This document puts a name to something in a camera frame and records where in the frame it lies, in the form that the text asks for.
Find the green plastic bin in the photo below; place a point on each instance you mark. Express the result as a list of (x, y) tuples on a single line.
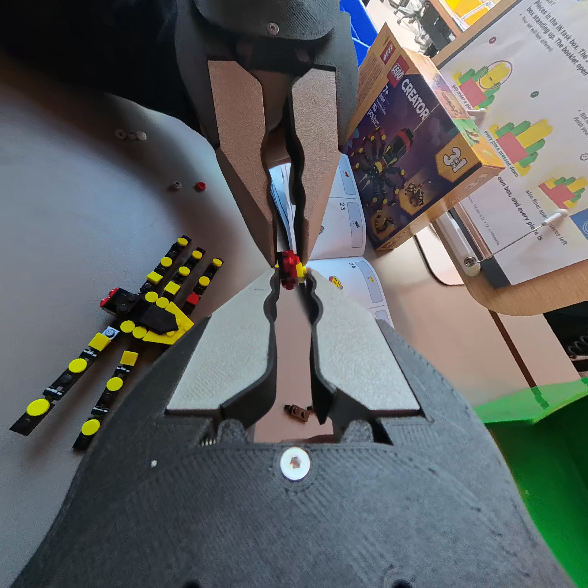
[(551, 459)]

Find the printed instruction sheet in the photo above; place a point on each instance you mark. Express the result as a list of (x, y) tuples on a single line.
[(528, 138)]

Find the blue plastic bin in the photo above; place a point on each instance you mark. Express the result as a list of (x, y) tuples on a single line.
[(363, 27)]

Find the black office chair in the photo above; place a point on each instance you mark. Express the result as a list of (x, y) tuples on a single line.
[(436, 23)]

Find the small red yellow lego assembly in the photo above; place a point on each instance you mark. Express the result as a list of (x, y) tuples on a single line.
[(289, 264)]

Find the black yellow lego spider build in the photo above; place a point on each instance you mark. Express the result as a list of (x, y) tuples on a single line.
[(156, 317)]

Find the small brown lego piece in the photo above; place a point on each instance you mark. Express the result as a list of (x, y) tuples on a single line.
[(297, 412)]

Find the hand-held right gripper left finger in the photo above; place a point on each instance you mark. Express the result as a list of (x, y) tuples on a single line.
[(225, 363)]

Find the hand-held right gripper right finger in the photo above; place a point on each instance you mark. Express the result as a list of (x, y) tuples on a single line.
[(363, 363)]

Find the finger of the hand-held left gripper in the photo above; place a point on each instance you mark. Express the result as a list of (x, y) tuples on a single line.
[(317, 138), (234, 138)]

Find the light wooden display board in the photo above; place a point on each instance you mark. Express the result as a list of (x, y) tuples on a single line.
[(528, 298)]

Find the lego set cardboard box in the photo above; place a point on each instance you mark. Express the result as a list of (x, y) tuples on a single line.
[(413, 151)]

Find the open lego instruction booklet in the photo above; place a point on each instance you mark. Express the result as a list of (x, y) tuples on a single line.
[(349, 220)]

